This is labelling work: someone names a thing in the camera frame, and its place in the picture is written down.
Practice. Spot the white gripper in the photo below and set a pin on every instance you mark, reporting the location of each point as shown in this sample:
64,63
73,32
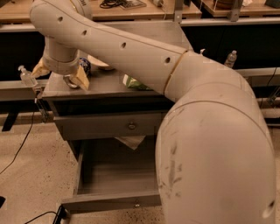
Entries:
59,67

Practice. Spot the blue pepsi can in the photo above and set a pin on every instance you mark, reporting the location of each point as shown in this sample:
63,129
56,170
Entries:
80,78

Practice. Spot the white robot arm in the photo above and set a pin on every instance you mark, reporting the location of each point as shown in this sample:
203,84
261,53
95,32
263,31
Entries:
214,155

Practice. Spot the grey top drawer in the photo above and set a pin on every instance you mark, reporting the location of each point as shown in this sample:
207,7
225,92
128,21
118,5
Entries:
81,127

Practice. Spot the grey drawer cabinet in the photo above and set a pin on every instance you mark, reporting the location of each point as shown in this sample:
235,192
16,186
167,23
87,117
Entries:
106,95

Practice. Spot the white cloth under drawer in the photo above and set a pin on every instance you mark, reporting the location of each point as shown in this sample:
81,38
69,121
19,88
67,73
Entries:
131,141

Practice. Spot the open grey middle drawer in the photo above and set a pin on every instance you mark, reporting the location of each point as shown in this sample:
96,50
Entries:
112,176

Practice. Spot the hand sanitizer pump bottle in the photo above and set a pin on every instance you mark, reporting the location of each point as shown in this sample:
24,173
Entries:
27,78

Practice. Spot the white paper bowl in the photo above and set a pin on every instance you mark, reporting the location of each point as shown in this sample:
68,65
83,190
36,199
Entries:
101,65

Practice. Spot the green chip bag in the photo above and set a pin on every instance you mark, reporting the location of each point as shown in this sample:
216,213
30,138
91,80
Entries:
130,82

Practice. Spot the wooden background desk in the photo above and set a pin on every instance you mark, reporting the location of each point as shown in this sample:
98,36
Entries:
18,11

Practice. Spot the clear plastic water bottle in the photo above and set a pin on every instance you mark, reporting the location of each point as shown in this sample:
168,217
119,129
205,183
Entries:
231,59

